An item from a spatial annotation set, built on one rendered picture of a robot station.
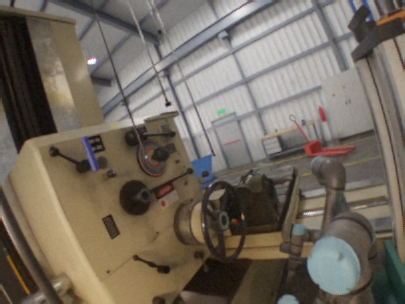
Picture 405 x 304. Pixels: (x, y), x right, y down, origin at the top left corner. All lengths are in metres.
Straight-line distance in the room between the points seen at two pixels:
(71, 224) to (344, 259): 0.74
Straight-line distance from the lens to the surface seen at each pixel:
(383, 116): 0.93
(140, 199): 0.80
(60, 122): 1.56
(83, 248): 0.76
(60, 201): 0.74
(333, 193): 1.07
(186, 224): 0.95
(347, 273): 0.51
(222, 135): 8.94
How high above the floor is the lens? 1.67
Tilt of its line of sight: 5 degrees down
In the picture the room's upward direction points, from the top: 21 degrees counter-clockwise
